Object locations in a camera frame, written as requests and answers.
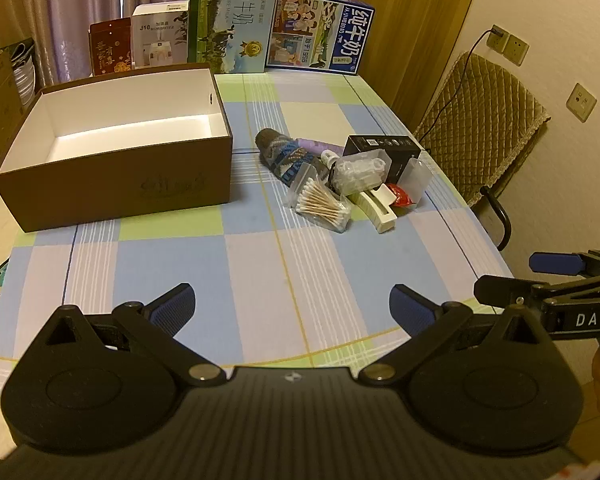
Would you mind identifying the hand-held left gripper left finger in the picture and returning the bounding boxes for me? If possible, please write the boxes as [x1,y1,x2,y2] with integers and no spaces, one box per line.
[39,283,227,387]

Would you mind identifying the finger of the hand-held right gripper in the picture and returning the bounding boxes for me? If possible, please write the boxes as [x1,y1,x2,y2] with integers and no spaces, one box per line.
[529,250,600,278]
[474,275,600,307]

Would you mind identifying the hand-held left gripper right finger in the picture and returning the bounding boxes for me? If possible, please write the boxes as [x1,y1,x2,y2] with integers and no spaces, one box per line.
[358,284,548,386]

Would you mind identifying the cream hair claw clip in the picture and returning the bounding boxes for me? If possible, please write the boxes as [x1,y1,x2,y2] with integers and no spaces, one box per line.
[352,184,398,235]

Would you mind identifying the red packet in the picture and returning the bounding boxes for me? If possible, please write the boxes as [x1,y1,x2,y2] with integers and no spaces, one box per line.
[385,183,418,208]

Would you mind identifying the brown cardboard box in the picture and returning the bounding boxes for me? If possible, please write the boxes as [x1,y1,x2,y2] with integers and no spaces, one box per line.
[0,63,233,233]

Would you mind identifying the clear plastic case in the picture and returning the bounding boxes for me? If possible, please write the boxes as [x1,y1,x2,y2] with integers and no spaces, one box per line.
[397,156,431,201]

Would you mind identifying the cotton swab bag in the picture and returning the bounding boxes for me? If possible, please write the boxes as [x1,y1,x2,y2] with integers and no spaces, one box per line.
[283,162,353,233]

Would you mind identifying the clear round plastic container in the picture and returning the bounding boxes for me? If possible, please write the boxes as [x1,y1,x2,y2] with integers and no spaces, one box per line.
[330,152,393,197]

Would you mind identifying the black product box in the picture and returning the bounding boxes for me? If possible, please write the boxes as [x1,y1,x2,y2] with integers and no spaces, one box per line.
[342,135,422,183]

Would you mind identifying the purple bottle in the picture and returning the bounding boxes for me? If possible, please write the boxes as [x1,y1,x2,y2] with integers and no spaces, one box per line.
[295,137,343,158]

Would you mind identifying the plaid tablecloth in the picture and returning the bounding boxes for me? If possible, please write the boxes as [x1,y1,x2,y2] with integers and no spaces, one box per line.
[0,71,516,401]

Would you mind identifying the chair with quilted cover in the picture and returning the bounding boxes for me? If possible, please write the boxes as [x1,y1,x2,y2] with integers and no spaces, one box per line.
[412,51,552,252]

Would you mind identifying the red gift box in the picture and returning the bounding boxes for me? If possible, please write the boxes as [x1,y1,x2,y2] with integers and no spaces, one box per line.
[88,17,133,78]

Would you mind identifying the white humidifier box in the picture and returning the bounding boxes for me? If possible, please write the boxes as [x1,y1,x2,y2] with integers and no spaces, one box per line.
[131,2,190,69]

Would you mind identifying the wooden door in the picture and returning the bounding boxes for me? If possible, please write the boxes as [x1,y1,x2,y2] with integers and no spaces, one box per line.
[350,0,486,126]

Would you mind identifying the stack of white bowls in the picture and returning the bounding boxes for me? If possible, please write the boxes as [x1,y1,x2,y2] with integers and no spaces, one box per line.
[10,42,37,106]

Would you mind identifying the green milk carton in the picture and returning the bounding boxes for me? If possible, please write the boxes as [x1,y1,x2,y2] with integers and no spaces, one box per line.
[187,0,279,77]

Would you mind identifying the blue milk carton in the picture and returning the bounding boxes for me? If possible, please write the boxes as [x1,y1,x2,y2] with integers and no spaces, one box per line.
[265,0,376,76]

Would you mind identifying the wall socket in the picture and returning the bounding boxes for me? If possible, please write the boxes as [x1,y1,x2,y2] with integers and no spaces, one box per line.
[486,25,511,56]
[504,34,530,67]
[566,82,598,123]

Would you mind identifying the black charger cable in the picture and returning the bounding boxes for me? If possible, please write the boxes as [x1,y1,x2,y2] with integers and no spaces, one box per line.
[412,29,505,141]

